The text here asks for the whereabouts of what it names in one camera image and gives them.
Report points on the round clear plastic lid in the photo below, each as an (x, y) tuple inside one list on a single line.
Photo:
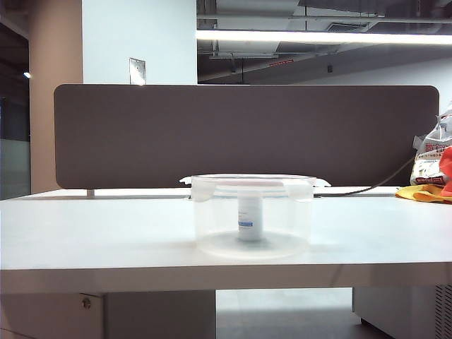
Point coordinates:
[(254, 178)]

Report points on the round clear plastic box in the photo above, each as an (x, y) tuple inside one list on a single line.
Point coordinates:
[(212, 226)]

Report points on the small white medicine bottle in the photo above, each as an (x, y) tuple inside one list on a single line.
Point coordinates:
[(250, 226)]

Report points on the grey desk divider panel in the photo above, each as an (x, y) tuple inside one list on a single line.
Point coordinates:
[(176, 134)]

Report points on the red ceiling sign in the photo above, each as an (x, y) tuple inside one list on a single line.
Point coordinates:
[(281, 63)]

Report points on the long ceiling light strip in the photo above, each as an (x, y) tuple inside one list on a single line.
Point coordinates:
[(318, 36)]

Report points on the white under-desk cabinet with lock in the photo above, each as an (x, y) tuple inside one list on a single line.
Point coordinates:
[(141, 314)]

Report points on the yellow cloth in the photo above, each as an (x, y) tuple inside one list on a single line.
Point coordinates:
[(420, 195)]

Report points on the white printed plastic bag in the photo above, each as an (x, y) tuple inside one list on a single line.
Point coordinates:
[(429, 155)]

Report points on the red cloth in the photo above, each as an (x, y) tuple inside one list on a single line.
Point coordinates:
[(447, 169)]

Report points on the white vented under-desk case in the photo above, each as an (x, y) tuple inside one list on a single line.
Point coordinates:
[(399, 310)]

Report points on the silver wall plate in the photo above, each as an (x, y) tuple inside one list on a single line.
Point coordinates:
[(137, 70)]

